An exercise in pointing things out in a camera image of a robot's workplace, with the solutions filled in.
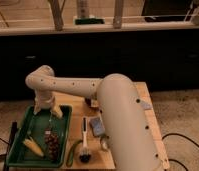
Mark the silver fork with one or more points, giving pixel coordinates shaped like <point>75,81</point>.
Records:
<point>49,127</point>

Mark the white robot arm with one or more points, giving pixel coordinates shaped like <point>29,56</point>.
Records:
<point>130,138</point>

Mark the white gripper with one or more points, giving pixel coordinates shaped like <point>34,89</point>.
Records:
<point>47,102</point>

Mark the green cucumber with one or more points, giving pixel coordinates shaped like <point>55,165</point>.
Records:
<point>70,156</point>

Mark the dark red grapes bunch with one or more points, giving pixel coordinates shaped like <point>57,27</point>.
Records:
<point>52,142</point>

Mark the silver metal cup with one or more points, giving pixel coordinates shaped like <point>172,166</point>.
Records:
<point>104,142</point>

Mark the blue sponge block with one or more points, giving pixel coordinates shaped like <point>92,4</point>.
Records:
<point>97,126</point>

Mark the wooden board table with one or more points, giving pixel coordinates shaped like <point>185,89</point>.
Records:
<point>103,160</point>

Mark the yellow corn cob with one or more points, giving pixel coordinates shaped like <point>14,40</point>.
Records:
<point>33,146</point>

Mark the black stand left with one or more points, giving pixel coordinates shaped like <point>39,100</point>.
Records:
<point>10,142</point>

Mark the green plastic tray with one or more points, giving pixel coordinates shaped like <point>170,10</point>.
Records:
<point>34,126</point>

